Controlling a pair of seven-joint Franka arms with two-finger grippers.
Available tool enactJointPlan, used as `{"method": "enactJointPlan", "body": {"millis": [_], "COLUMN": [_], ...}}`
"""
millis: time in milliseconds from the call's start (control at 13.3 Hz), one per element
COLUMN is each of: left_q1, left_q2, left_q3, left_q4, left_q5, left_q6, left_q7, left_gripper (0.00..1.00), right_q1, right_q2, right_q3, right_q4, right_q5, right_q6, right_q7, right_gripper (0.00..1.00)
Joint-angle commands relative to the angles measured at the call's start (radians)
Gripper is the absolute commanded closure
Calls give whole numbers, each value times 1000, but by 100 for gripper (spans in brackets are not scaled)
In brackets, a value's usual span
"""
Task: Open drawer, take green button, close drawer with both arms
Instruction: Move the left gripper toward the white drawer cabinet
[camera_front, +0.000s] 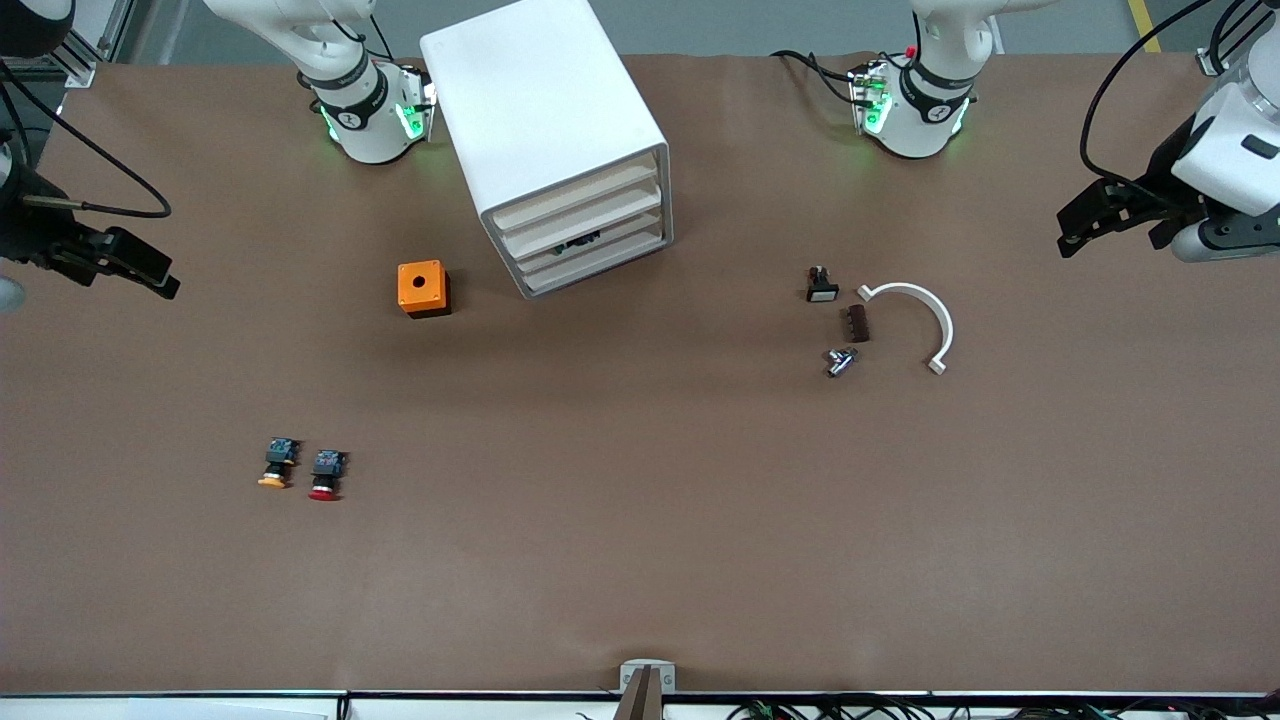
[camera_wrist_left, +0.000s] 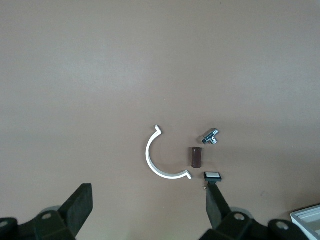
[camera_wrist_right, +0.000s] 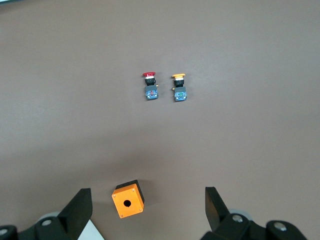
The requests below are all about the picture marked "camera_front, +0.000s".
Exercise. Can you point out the brown table cover sheet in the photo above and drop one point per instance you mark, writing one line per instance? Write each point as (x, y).
(640, 550)

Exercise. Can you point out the white curved bracket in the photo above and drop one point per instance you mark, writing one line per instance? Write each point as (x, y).
(940, 320)

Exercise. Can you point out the yellow push button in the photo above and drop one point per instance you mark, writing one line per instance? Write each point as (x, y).
(277, 465)

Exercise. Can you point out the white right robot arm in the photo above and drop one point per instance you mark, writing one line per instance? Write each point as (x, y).
(365, 130)

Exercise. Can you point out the grey metal bracket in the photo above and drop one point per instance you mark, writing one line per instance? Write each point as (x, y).
(630, 672)

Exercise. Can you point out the white table edge rail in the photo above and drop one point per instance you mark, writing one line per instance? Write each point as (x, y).
(450, 708)

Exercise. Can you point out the yellow floor tape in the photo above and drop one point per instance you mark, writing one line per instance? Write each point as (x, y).
(1145, 25)

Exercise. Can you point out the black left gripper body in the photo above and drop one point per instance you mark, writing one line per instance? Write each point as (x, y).
(1168, 170)

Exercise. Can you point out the black white rectangular button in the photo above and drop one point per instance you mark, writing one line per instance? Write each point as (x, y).
(822, 288)

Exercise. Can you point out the red push button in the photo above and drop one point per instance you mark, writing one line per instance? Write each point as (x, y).
(326, 475)

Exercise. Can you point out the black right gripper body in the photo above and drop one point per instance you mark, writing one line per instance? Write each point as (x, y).
(22, 232)

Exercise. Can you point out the small silver metal connector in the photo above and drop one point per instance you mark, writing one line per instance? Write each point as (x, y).
(841, 361)

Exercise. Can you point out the orange box with hole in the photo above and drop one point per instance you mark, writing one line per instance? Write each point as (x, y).
(422, 288)

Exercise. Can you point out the brown terminal block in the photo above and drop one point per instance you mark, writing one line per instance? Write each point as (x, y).
(859, 324)

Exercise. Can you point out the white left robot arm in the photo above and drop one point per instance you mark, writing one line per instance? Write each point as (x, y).
(915, 130)

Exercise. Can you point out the brown tapered post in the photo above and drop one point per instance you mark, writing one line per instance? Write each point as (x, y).
(640, 700)

